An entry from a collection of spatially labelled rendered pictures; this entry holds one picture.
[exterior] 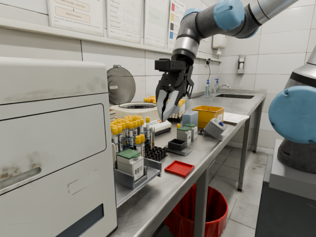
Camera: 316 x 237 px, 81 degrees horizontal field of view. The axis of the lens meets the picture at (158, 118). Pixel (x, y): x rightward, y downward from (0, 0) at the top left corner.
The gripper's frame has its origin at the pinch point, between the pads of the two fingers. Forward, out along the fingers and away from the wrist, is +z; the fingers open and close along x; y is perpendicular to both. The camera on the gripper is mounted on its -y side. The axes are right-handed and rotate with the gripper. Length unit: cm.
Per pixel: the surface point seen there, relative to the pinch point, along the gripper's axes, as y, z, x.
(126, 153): -9.0, 12.2, 1.0
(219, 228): 67, 36, -10
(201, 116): 45.7, -14.7, 5.6
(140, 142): -0.5, 8.7, 4.2
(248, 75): 218, -134, 14
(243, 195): 169, 23, -10
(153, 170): 0.1, 14.7, -1.7
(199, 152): 24.6, 5.1, -4.6
